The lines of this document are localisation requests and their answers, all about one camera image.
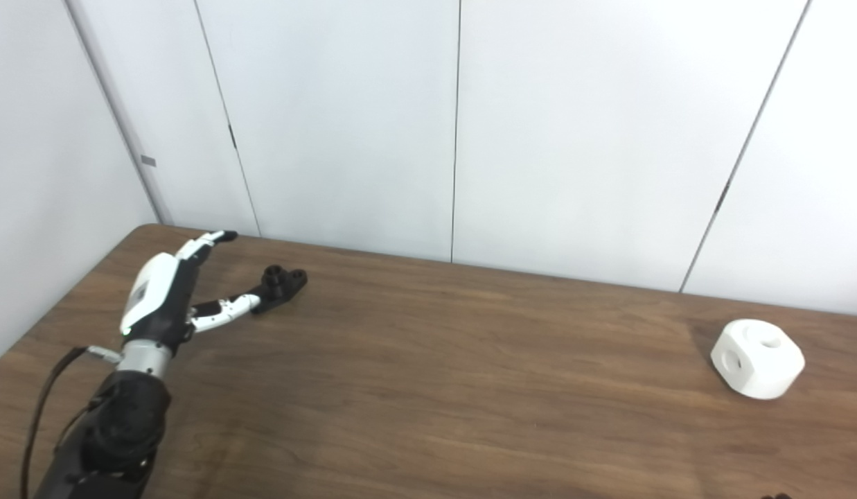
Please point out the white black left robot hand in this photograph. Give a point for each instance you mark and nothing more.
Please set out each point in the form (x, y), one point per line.
(158, 291)

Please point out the round white piece with holes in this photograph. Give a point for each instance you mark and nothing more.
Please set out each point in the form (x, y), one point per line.
(761, 367)

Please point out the black flanged holder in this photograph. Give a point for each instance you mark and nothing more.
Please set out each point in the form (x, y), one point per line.
(281, 285)

